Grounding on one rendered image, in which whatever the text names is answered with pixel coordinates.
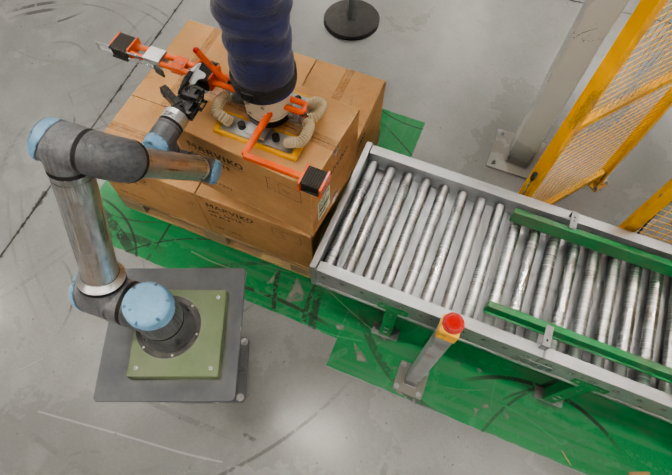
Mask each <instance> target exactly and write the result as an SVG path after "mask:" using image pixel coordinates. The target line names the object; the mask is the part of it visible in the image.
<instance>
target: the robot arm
mask: <svg viewBox="0 0 672 475"><path fill-rule="evenodd" d="M200 66H201V63H199V64H197V65H196V66H194V67H193V68H192V69H191V70H190V71H188V73H187V74H186V75H185V76H184V78H183V80H182V83H181V85H180V88H179V90H178V95H177V96H176V95H175V94H174V93H173V92H172V91H171V89H170V88H169V87H167V85H166V84H165V85H163V86H161V87H159V88H160V93H161V95H162V96H163V97H164V98H165V99H166V100H167V101H168V102H169V103H170V104H171V106H170V107H166V108H165V109H164V111H163V112H162V114H161V115H160V117H159V118H158V119H157V121H156V122H155V124H154V125H153V127H152V128H151V129H150V131H149V132H148V134H146V136H145V138H144V140H143V142H142V143H140V142H139V141H137V140H134V139H129V138H125V137H120V136H117V135H113V134H109V133H105V132H102V131H98V130H94V129H91V128H88V127H85V126H81V125H78V124H75V123H72V122H68V121H66V120H64V119H58V118H53V117H47V118H44V119H42V120H40V121H39V122H37V123H36V124H35V125H34V127H33V128H32V130H31V131H30V134H29V136H28V139H27V152H28V154H29V155H30V157H32V158H33V159H34V160H36V161H41V162H42V163H43V166H44V169H45V172H46V175H47V176H48V177H49V180H50V183H51V186H52V189H53V193H54V196H55V199H56V202H57V205H58V208H59V211H60V214H61V217H62V220H63V223H64V226H65V229H66V232H67V235H68V238H69V242H70V245H71V248H72V251H73V254H74V257H75V260H76V263H77V266H78V269H79V271H78V272H77V274H76V275H75V276H74V278H73V280H72V281H73V284H70V288H69V300H70V303H71V305H72V306H73V307H75V308H76V309H79V310H80V311H82V312H84V313H88V314H91V315H94V316H96V317H99V318H102V319H105V320H108V321H110V322H113V323H116V324H119V325H122V326H125V327H127V328H130V329H133V330H136V331H138V332H140V333H141V337H142V339H143V341H144V343H145V344H146V345H147V346H148V347H149V348H151V349H152V350H154V351H156V352H160V353H170V352H174V351H177V350H179V349H181V348H182V347H183V346H185V345H186V344H187V343H188V342H189V340H190V339H191V337H192V336H193V333H194V331H195V317H194V314H193V312H192V311H191V309H190V308H189V307H188V306H187V305H186V304H184V303H183V302H181V301H178V300H175V298H174V297H173V296H172V294H171V293H170V292H169V290H167V289H166V288H165V287H163V286H162V285H160V284H158V283H155V282H142V283H141V282H138V281H135V280H133V279H130V278H128V277H127V273H126V270H125V267H124V266H123V265H122V264H121V263H120V262H118V261H117V260H116V256H115V252H114V248H113V244H112V240H111V235H110V231H109V227H108V223H107V219H106V215H105V211H104V207H103V203H102V199H101V195H100V190H99V186H98V182H97V178H98V179H103V180H108V181H113V182H119V183H135V182H138V181H140V180H141V179H143V178H153V179H173V180H193V181H200V182H205V183H209V184H212V185H214V184H216V183H217V182H218V180H219V178H220V175H221V172H222V163H221V161H219V160H217V159H213V158H210V157H206V156H203V155H200V154H196V153H193V152H190V151H186V150H183V149H180V148H179V145H178V143H177V140H178V138H179V137H180V135H181V133H182V132H183V130H184V129H185V127H186V126H187V124H188V123H189V120H190V121H193V119H194V118H195V116H196V115H197V113H198V112H199V111H200V112H202V110H203V109H204V107H205V106H206V104H207V103H208V101H207V100H204V94H205V93H209V92H210V91H211V90H210V91H206V90H204V88H201V87H200V86H197V85H195V84H196V83H197V81H198V80H199V79H204V78H205V77H206V74H205V73H204V72H202V71H201V70H199V68H200ZM189 84H191V85H189ZM192 85H194V86H192ZM202 103H205V105H204V106H203V108H201V107H200V105H201V104H202Z"/></svg>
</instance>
